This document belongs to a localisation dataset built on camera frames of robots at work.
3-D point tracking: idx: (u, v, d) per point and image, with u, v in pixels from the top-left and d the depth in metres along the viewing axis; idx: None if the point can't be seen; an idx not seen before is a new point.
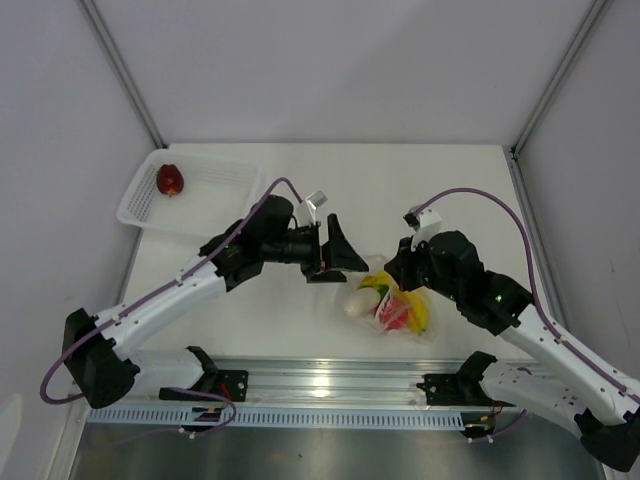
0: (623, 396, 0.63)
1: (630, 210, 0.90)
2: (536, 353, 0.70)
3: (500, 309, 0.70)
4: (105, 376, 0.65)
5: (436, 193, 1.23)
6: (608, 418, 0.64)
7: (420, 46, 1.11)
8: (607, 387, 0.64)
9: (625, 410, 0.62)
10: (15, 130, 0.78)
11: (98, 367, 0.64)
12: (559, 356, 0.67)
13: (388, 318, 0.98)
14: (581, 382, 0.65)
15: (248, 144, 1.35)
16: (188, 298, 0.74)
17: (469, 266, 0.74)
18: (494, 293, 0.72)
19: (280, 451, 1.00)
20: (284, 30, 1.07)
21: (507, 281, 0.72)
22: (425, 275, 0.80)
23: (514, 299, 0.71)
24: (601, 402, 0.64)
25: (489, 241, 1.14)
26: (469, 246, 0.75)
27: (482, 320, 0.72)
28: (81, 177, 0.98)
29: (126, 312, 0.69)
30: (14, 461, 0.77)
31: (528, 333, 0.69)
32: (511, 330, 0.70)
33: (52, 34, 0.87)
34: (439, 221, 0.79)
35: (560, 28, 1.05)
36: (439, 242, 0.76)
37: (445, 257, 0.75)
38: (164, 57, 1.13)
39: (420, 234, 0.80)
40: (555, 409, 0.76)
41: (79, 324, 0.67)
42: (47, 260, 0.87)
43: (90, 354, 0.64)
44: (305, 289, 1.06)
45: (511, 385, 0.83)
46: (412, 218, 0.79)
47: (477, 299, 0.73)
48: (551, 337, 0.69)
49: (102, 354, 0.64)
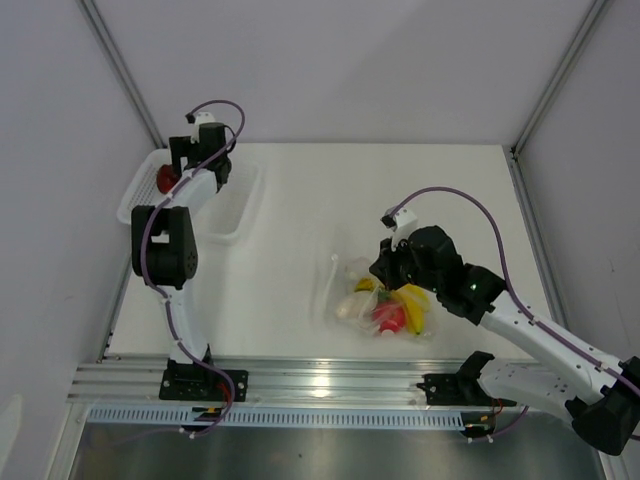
0: (600, 371, 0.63)
1: (630, 209, 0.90)
2: (514, 336, 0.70)
3: (476, 298, 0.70)
4: (188, 236, 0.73)
5: (435, 194, 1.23)
6: (589, 395, 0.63)
7: (419, 46, 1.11)
8: (583, 363, 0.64)
9: (602, 385, 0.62)
10: (16, 129, 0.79)
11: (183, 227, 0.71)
12: (534, 337, 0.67)
13: (380, 318, 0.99)
14: (558, 361, 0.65)
15: (248, 144, 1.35)
16: (200, 191, 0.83)
17: (447, 257, 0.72)
18: (470, 282, 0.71)
19: (280, 452, 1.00)
20: (283, 31, 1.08)
21: (484, 272, 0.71)
22: (407, 272, 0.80)
23: (488, 288, 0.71)
24: (579, 379, 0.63)
25: (484, 240, 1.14)
26: (447, 238, 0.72)
27: (460, 310, 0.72)
28: (80, 177, 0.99)
29: (175, 193, 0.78)
30: (14, 462, 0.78)
31: (502, 317, 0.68)
32: (487, 316, 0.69)
33: (52, 34, 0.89)
34: (415, 219, 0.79)
35: (559, 28, 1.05)
36: (418, 235, 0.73)
37: (424, 250, 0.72)
38: (165, 56, 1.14)
39: (399, 233, 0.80)
40: (547, 398, 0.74)
41: (144, 211, 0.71)
42: (48, 259, 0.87)
43: (171, 222, 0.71)
44: (302, 289, 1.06)
45: (508, 380, 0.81)
46: (389, 220, 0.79)
47: (456, 290, 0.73)
48: (525, 319, 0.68)
49: (180, 219, 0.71)
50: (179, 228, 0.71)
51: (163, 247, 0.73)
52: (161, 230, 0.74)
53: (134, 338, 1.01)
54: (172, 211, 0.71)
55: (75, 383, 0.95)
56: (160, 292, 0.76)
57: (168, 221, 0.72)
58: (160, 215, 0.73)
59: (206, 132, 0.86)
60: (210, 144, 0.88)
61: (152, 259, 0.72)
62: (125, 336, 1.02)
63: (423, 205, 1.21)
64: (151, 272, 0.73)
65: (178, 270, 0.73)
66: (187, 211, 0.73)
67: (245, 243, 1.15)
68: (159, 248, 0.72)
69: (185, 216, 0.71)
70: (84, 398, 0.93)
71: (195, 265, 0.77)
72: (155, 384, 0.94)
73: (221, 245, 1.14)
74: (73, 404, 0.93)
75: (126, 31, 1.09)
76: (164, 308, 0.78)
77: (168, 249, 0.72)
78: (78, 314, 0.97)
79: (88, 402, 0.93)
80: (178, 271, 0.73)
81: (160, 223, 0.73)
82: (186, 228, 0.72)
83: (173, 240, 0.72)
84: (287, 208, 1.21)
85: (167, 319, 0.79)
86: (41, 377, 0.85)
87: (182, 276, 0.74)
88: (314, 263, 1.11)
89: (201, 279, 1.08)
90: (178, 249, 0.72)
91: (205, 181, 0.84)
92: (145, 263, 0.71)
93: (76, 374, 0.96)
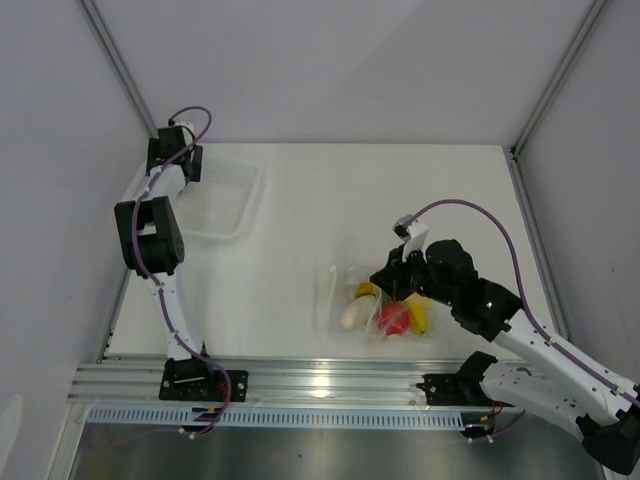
0: (615, 395, 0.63)
1: (631, 210, 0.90)
2: (530, 356, 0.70)
3: (491, 316, 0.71)
4: (171, 220, 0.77)
5: (436, 194, 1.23)
6: (603, 417, 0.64)
7: (420, 46, 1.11)
8: (598, 386, 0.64)
9: (617, 409, 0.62)
10: (15, 130, 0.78)
11: (164, 211, 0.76)
12: (550, 358, 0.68)
13: (387, 324, 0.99)
14: (574, 383, 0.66)
15: (249, 144, 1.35)
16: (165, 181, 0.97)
17: (465, 274, 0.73)
18: (485, 300, 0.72)
19: (279, 451, 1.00)
20: (283, 30, 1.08)
21: (499, 289, 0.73)
22: (419, 283, 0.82)
23: (504, 305, 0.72)
24: (593, 401, 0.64)
25: (486, 243, 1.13)
26: (465, 255, 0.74)
27: (475, 326, 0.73)
28: (79, 176, 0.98)
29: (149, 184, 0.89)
30: (14, 461, 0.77)
31: (518, 337, 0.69)
32: (502, 335, 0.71)
33: (51, 33, 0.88)
34: (426, 230, 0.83)
35: (559, 28, 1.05)
36: (436, 251, 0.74)
37: (442, 266, 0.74)
38: (164, 56, 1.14)
39: (409, 244, 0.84)
40: (556, 411, 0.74)
41: (127, 205, 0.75)
42: (47, 258, 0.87)
43: (154, 208, 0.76)
44: (302, 296, 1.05)
45: (513, 387, 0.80)
46: (402, 229, 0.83)
47: (471, 306, 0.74)
48: (541, 339, 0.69)
49: (162, 206, 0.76)
50: (162, 214, 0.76)
51: (151, 237, 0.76)
52: (144, 222, 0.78)
53: (134, 337, 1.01)
54: (154, 201, 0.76)
55: (75, 383, 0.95)
56: (153, 280, 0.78)
57: (151, 212, 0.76)
58: (142, 208, 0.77)
59: (166, 133, 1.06)
60: (170, 143, 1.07)
61: (144, 248, 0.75)
62: (124, 335, 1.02)
63: (423, 205, 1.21)
64: (146, 262, 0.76)
65: (171, 255, 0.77)
66: (167, 199, 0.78)
67: (243, 245, 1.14)
68: (149, 239, 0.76)
69: (166, 204, 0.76)
70: (84, 398, 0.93)
71: (182, 251, 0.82)
72: (155, 384, 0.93)
73: (221, 245, 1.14)
74: (73, 404, 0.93)
75: (125, 29, 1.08)
76: (158, 298, 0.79)
77: (155, 237, 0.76)
78: (78, 313, 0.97)
79: (88, 402, 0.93)
80: (170, 254, 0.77)
81: (143, 215, 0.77)
82: (169, 215, 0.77)
83: (159, 228, 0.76)
84: (287, 209, 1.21)
85: (162, 309, 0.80)
86: (40, 377, 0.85)
87: (175, 260, 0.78)
88: (312, 270, 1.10)
89: (201, 280, 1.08)
90: (166, 234, 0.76)
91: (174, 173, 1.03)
92: (140, 254, 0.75)
93: (75, 374, 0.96)
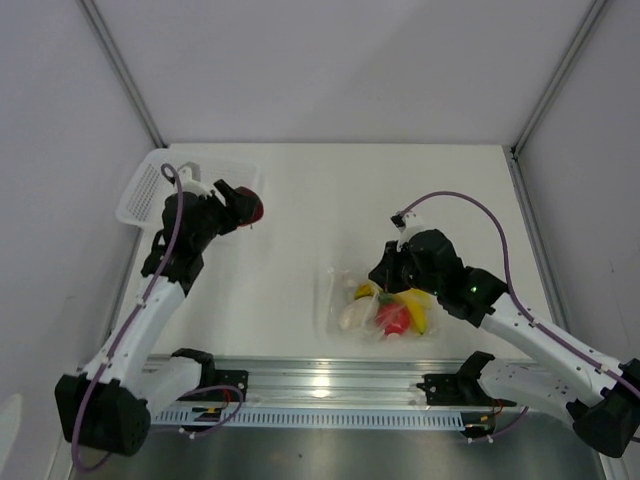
0: (599, 373, 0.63)
1: (631, 210, 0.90)
2: (515, 339, 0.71)
3: (476, 300, 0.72)
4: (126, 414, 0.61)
5: (426, 193, 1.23)
6: (589, 398, 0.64)
7: (418, 47, 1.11)
8: (582, 365, 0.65)
9: (602, 387, 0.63)
10: (13, 131, 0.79)
11: (114, 406, 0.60)
12: (534, 338, 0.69)
13: (384, 322, 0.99)
14: (560, 364, 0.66)
15: (250, 144, 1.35)
16: (157, 316, 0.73)
17: (447, 260, 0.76)
18: (470, 284, 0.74)
19: (280, 451, 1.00)
20: (282, 32, 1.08)
21: (484, 275, 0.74)
22: (409, 273, 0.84)
23: (489, 290, 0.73)
24: (578, 381, 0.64)
25: (485, 243, 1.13)
26: (447, 242, 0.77)
27: (461, 312, 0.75)
28: (78, 176, 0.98)
29: (113, 350, 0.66)
30: (12, 462, 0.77)
31: (502, 319, 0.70)
32: (487, 318, 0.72)
33: (52, 35, 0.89)
34: (421, 225, 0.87)
35: (558, 29, 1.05)
36: (418, 239, 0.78)
37: (424, 253, 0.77)
38: (165, 57, 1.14)
39: (404, 235, 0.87)
40: (548, 399, 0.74)
41: (73, 383, 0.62)
42: (46, 258, 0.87)
43: (101, 398, 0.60)
44: (302, 296, 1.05)
45: (509, 381, 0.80)
46: (399, 219, 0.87)
47: (456, 292, 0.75)
48: (525, 321, 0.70)
49: (113, 397, 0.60)
50: (114, 405, 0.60)
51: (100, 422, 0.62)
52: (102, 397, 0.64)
53: None
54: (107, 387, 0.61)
55: None
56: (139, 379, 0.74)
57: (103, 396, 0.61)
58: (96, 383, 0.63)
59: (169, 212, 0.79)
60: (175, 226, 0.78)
61: (87, 436, 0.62)
62: None
63: (413, 203, 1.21)
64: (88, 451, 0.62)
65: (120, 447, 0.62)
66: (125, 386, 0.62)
67: (243, 245, 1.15)
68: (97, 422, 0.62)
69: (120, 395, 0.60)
70: None
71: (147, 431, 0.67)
72: None
73: (221, 245, 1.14)
74: None
75: (124, 31, 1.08)
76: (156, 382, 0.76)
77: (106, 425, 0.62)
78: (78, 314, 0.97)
79: None
80: (120, 446, 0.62)
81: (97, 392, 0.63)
82: (125, 402, 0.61)
83: (109, 421, 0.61)
84: (287, 208, 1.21)
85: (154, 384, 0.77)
86: (40, 377, 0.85)
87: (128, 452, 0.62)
88: (313, 269, 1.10)
89: (202, 280, 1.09)
90: (115, 428, 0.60)
91: (164, 299, 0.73)
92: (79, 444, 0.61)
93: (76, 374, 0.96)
